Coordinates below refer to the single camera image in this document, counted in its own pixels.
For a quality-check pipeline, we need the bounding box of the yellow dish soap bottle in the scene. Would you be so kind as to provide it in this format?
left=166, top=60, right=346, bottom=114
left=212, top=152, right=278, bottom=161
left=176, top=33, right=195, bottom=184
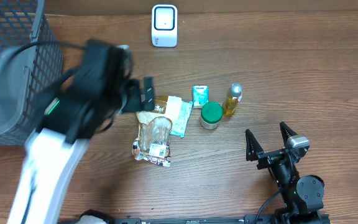
left=222, top=83, right=242, bottom=116

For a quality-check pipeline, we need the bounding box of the brown white snack wrapper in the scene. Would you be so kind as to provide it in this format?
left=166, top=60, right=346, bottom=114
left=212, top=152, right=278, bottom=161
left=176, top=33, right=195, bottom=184
left=132, top=95, right=182, bottom=167

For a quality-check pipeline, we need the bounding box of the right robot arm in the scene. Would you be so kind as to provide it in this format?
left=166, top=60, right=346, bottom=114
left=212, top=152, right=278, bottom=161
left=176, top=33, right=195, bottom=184
left=246, top=122, right=330, bottom=223

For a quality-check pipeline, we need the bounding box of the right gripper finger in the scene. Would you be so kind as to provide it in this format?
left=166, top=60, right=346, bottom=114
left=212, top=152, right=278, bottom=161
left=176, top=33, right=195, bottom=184
left=246, top=129, right=264, bottom=161
left=280, top=121, right=297, bottom=146

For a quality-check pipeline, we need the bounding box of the white barcode scanner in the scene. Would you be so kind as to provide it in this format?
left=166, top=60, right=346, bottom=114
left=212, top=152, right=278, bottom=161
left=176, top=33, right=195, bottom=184
left=151, top=4, right=178, bottom=48

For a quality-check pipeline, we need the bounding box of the green lid jar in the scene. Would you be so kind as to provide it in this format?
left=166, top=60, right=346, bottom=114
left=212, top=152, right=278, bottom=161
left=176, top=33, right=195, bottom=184
left=200, top=102, right=223, bottom=129

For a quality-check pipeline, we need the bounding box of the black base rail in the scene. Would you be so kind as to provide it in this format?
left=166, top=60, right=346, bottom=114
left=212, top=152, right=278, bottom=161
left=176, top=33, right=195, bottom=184
left=54, top=213, right=331, bottom=224

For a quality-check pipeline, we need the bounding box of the teal snack packet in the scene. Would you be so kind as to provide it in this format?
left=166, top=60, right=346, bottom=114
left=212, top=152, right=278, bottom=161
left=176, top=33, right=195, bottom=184
left=170, top=101, right=193, bottom=138

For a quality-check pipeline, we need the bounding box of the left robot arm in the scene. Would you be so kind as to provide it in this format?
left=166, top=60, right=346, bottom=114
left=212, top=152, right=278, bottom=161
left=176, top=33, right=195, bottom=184
left=8, top=39, right=155, bottom=223

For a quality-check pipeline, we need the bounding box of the teal white tissue pack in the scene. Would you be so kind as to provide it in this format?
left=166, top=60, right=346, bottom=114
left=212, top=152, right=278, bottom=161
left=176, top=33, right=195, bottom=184
left=192, top=85, right=209, bottom=108

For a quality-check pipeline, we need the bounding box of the grey plastic mesh basket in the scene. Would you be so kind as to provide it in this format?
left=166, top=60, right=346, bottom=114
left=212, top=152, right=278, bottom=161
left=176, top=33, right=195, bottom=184
left=0, top=0, right=63, bottom=145

